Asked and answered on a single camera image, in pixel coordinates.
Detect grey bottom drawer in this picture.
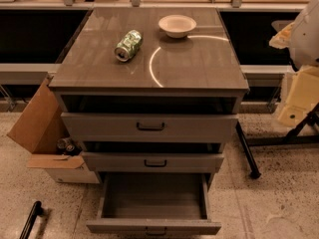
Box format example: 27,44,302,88
87,172,221,238

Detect grey drawer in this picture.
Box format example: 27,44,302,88
87,172,221,238
82,152,223,173
62,113,237,143

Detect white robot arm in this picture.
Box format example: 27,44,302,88
269,0,319,127

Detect grey drawer cabinet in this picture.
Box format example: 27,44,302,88
48,6,250,188

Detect grey middle drawer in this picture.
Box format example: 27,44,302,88
82,152,223,173

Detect grey top drawer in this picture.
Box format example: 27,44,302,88
62,113,237,143

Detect black table stand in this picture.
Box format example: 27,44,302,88
235,104,319,179

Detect white bowl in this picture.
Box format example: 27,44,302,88
159,15,196,39

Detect crushed green soda can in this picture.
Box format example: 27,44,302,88
114,30,143,62

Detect cans inside cardboard box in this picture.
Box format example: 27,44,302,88
57,137,75,152

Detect open cardboard box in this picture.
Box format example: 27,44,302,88
8,79,99,183

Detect black bar handle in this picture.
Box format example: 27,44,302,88
19,201,43,239

